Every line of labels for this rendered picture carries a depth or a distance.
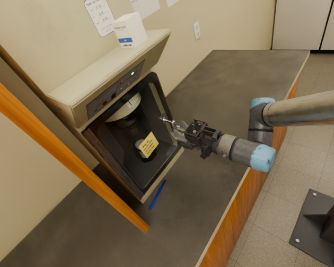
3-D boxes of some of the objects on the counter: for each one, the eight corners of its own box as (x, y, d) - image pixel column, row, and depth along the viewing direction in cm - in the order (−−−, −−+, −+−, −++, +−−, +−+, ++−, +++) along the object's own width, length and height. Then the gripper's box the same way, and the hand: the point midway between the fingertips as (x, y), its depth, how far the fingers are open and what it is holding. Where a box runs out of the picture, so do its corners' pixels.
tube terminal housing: (109, 179, 94) (-61, 6, 42) (149, 135, 108) (60, -36, 56) (142, 204, 79) (-58, -18, 27) (184, 150, 93) (106, -66, 41)
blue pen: (149, 209, 76) (148, 208, 76) (164, 180, 84) (163, 179, 83) (151, 210, 76) (150, 208, 75) (166, 180, 83) (165, 179, 83)
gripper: (226, 123, 59) (174, 109, 72) (211, 146, 55) (159, 127, 68) (228, 140, 65) (180, 125, 78) (214, 162, 61) (166, 142, 74)
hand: (175, 132), depth 74 cm, fingers closed, pressing on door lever
